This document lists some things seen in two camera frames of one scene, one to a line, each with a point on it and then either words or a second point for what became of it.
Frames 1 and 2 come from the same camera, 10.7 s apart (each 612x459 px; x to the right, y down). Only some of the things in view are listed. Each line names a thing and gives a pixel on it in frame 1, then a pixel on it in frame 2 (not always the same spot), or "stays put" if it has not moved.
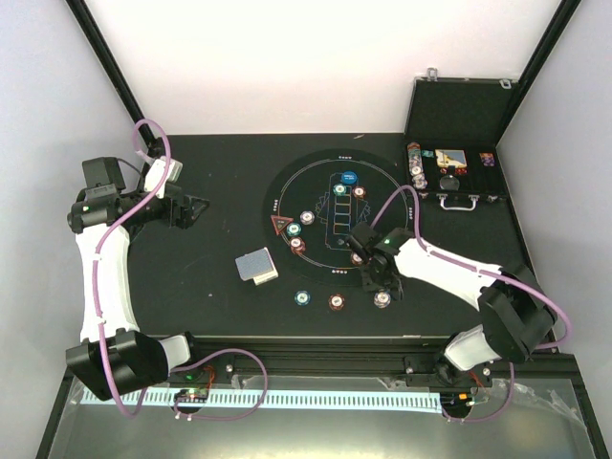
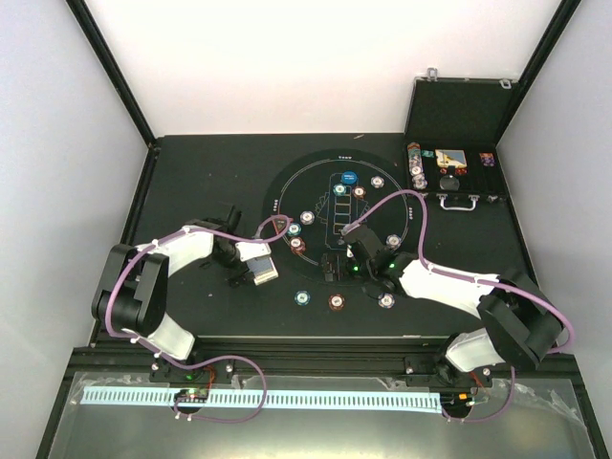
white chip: [307, 217] stays put
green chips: [294, 229] stays put
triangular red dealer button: [279, 223] stays put
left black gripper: [185, 220] -> [244, 276]
